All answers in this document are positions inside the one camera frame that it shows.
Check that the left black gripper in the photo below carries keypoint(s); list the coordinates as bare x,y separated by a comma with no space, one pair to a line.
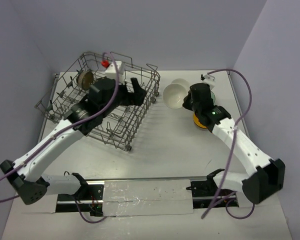
129,92

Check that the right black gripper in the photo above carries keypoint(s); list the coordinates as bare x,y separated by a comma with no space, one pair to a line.
186,103

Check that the plain white bowl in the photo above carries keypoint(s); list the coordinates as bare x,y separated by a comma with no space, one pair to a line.
173,95

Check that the brown ribbed bowl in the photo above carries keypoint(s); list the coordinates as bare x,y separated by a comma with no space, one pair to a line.
85,80

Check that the teal glazed bowl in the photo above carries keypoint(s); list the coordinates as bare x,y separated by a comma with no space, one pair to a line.
213,97

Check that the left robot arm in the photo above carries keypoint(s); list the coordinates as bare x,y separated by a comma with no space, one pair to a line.
26,174

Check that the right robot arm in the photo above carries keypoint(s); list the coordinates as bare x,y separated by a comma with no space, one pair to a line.
263,175

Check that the yellow bowl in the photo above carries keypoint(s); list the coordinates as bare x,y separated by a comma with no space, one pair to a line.
197,122

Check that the white bowl stacked top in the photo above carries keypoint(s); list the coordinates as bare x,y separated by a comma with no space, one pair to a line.
182,82

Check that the white taped cover sheet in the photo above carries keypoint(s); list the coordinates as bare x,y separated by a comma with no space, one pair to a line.
147,198

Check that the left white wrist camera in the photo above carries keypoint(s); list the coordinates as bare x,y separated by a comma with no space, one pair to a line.
111,70

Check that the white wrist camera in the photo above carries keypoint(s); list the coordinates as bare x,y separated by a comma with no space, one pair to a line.
208,79
111,70

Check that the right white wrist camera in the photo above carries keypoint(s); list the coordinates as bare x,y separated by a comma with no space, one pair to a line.
208,79

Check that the grey wire dish rack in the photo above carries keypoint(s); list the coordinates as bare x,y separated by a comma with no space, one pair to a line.
92,83

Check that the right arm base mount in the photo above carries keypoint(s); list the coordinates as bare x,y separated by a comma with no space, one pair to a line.
203,191

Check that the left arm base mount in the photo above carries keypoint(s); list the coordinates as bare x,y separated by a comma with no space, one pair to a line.
90,202

